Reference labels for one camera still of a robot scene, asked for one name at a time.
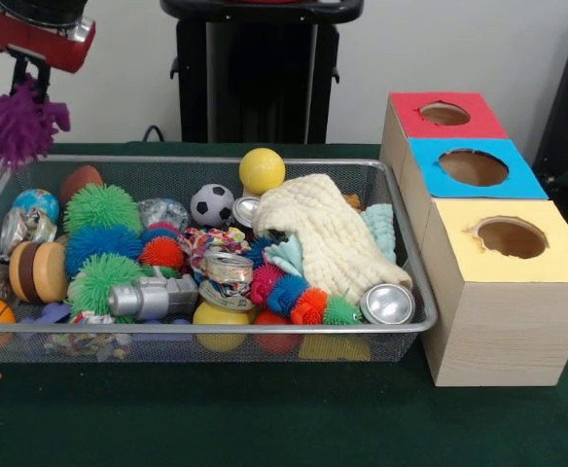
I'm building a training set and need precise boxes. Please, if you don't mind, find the purple spiky ball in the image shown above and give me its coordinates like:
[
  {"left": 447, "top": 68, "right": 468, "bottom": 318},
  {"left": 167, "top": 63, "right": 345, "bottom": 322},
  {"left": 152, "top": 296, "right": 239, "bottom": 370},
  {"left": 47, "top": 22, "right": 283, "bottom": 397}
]
[{"left": 0, "top": 76, "right": 72, "bottom": 174}]

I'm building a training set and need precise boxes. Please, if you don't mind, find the small soccer ball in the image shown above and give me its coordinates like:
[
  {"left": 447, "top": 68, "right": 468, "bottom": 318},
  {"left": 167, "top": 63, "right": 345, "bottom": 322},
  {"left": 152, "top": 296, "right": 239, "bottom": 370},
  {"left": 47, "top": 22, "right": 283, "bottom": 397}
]
[{"left": 190, "top": 183, "right": 236, "bottom": 228}]

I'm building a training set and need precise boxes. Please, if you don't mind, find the clear mesh bin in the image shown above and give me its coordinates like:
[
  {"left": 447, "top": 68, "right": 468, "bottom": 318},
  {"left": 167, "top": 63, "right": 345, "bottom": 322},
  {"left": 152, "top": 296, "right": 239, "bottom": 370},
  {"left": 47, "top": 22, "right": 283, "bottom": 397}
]
[{"left": 0, "top": 154, "right": 438, "bottom": 364}]

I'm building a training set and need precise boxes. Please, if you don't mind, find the blue spiky ball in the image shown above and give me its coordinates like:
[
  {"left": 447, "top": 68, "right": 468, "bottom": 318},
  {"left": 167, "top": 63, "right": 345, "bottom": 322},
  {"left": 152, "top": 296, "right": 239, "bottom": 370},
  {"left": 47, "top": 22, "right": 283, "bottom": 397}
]
[{"left": 65, "top": 226, "right": 147, "bottom": 278}]

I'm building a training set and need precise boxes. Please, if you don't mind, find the mint green cloth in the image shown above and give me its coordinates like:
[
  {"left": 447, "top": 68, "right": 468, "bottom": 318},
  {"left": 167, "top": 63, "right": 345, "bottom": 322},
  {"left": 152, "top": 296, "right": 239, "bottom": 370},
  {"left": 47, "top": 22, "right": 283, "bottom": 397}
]
[{"left": 263, "top": 202, "right": 398, "bottom": 279}]

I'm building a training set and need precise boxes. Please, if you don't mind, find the green spiky ball with eyes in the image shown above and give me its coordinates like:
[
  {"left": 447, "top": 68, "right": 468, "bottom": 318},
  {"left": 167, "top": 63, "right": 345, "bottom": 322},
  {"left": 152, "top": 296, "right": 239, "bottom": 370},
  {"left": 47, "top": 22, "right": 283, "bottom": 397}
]
[{"left": 64, "top": 184, "right": 143, "bottom": 234}]

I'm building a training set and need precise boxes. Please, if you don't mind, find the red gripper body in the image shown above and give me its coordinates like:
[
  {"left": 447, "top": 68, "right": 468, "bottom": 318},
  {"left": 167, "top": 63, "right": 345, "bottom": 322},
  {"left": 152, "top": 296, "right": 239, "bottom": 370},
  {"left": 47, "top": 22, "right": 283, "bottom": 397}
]
[{"left": 0, "top": 3, "right": 97, "bottom": 75}]

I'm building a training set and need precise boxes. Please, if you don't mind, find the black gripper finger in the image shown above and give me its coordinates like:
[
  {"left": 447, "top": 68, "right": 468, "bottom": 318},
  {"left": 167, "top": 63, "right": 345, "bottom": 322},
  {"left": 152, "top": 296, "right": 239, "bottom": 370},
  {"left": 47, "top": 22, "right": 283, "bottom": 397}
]
[
  {"left": 36, "top": 66, "right": 54, "bottom": 104},
  {"left": 9, "top": 51, "right": 28, "bottom": 98}
]

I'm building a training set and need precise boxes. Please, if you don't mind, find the wooden box with three holes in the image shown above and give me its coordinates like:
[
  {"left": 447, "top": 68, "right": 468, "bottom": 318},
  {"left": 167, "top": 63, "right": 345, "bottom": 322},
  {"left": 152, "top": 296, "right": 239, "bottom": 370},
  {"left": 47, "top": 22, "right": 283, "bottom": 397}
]
[{"left": 380, "top": 92, "right": 568, "bottom": 388}]

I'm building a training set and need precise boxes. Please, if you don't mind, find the cream knitted cloth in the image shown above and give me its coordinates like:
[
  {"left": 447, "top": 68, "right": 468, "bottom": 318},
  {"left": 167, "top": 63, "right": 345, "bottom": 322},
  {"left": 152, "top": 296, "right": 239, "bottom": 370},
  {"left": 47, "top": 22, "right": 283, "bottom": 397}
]
[{"left": 253, "top": 175, "right": 413, "bottom": 305}]

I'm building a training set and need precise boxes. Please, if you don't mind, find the wooden toy burger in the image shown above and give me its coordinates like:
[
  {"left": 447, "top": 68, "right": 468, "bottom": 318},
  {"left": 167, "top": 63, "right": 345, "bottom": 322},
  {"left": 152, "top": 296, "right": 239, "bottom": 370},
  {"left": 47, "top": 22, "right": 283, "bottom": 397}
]
[{"left": 9, "top": 240, "right": 71, "bottom": 305}]

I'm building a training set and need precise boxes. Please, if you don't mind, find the yellow ball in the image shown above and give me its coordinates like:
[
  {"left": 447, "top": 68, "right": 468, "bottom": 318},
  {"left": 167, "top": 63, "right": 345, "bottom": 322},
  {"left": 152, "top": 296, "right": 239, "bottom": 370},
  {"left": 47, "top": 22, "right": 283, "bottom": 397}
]
[{"left": 239, "top": 148, "right": 287, "bottom": 196}]

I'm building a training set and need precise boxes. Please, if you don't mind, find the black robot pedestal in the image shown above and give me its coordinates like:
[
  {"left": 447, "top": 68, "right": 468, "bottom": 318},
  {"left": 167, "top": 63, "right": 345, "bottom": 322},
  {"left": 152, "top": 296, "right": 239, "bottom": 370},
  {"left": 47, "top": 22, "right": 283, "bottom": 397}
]
[{"left": 160, "top": 0, "right": 365, "bottom": 145}]

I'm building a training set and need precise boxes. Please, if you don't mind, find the bag of coloured spiky balls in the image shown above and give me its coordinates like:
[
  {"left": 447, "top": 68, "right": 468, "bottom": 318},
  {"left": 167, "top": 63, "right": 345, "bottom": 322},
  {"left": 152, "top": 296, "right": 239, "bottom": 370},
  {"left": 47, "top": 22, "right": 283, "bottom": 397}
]
[{"left": 248, "top": 263, "right": 363, "bottom": 328}]

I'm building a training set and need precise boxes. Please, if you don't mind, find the red silver soda can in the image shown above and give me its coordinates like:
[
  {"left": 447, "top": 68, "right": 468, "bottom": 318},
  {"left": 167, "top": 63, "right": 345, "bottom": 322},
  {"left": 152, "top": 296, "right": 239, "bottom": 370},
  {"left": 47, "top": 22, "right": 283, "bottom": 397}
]
[{"left": 359, "top": 284, "right": 416, "bottom": 327}]

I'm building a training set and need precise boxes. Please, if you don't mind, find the plain green spiky ball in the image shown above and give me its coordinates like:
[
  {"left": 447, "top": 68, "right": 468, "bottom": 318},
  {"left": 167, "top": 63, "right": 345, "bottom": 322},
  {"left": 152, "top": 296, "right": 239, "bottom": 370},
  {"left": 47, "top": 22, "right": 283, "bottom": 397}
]
[{"left": 68, "top": 253, "right": 147, "bottom": 318}]

